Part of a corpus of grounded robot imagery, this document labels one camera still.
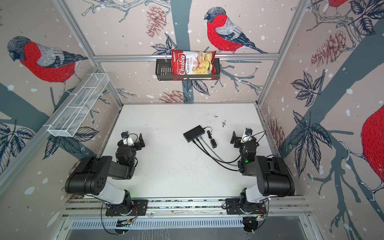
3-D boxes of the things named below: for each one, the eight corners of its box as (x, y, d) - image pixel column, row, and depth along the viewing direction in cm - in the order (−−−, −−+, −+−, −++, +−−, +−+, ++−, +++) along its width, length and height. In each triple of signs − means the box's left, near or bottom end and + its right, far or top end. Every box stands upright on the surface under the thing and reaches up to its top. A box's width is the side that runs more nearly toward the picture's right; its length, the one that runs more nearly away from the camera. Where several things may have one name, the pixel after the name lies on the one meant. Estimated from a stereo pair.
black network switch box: (187, 142, 100) (187, 140, 98) (183, 135, 104) (183, 133, 102) (205, 133, 105) (205, 131, 103) (200, 126, 109) (200, 124, 107)
